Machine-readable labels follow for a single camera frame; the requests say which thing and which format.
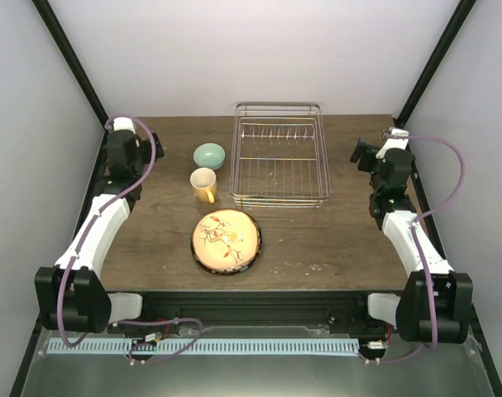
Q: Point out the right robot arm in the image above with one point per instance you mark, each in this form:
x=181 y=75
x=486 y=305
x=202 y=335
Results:
x=435 y=305

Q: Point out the black frame post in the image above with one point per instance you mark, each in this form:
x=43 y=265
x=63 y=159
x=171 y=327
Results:
x=444 y=43
x=57 y=32

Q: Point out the right black frame post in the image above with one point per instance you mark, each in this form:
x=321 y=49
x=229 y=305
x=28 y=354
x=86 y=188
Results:
x=444 y=43

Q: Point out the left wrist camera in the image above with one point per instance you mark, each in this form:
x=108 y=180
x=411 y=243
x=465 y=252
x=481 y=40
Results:
x=123 y=124

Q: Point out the celadon green bowl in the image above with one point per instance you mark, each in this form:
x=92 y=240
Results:
x=209 y=155

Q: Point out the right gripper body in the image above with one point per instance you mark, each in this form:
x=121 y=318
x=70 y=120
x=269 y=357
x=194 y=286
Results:
x=367 y=152

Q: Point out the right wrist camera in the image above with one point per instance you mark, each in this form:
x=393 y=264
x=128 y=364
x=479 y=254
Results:
x=395 y=138

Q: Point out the left black frame post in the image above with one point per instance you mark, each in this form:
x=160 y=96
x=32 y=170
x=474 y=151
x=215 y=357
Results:
x=57 y=32

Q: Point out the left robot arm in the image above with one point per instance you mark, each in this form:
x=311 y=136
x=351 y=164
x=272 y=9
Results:
x=70 y=294

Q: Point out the dark checkered rim plate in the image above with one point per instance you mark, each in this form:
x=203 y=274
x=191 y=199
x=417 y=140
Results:
x=256 y=252

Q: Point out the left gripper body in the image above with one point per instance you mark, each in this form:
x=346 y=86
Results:
x=148 y=148

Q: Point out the yellow mug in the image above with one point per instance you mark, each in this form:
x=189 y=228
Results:
x=204 y=184

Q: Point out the light blue slotted cable duct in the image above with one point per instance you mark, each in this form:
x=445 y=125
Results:
x=212 y=346

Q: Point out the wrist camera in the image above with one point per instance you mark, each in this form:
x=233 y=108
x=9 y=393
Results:
x=123 y=124
x=395 y=138

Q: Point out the wire dish rack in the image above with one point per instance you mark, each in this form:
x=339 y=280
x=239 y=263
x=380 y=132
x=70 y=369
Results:
x=279 y=156

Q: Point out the black aluminium frame rail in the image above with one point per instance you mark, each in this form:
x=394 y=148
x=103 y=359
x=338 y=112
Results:
x=341 y=310

